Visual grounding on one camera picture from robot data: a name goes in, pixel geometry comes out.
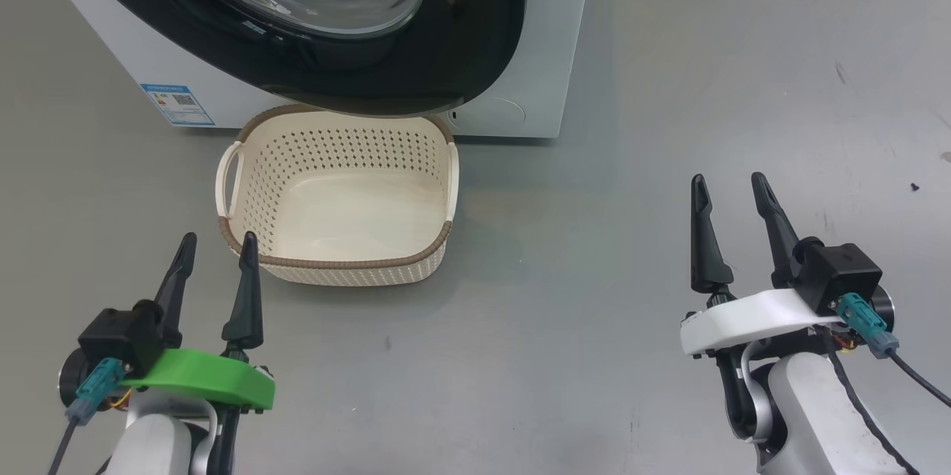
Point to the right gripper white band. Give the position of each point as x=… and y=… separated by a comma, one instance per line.
x=743, y=319

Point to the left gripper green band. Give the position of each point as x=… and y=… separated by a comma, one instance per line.
x=200, y=378

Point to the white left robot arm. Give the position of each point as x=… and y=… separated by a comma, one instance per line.
x=152, y=441

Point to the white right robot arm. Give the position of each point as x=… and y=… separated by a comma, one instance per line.
x=810, y=415

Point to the cream perforated laundry basket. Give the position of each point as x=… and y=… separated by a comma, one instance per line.
x=349, y=215

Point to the white front-load washing machine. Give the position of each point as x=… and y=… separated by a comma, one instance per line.
x=550, y=29

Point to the blue energy label sticker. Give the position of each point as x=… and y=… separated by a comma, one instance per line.
x=177, y=105

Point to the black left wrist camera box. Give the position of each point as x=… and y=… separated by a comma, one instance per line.
x=119, y=334

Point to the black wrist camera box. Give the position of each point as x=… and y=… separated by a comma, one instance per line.
x=839, y=274
x=119, y=334

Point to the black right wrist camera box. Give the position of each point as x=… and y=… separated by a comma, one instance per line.
x=839, y=274

